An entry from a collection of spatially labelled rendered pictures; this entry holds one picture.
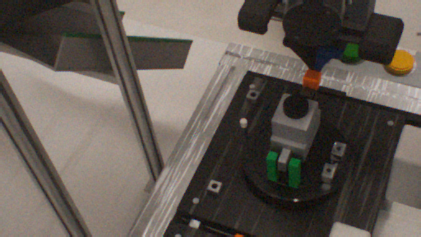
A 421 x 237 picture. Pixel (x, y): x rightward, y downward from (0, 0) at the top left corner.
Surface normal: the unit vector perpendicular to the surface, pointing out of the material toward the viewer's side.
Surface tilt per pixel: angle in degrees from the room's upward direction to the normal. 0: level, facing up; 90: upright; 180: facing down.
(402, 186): 90
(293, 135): 90
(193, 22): 0
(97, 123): 0
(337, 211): 0
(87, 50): 90
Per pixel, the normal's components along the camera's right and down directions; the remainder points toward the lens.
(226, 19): -0.11, -0.59
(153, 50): 0.83, 0.39
